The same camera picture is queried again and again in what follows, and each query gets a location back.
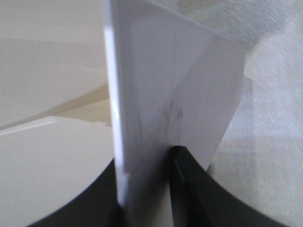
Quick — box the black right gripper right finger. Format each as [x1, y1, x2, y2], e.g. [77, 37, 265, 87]
[169, 146, 282, 227]

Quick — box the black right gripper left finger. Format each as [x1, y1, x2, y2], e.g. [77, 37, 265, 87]
[30, 160, 123, 227]

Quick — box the white plastic trash bin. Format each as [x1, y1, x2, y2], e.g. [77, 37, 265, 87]
[0, 0, 245, 227]

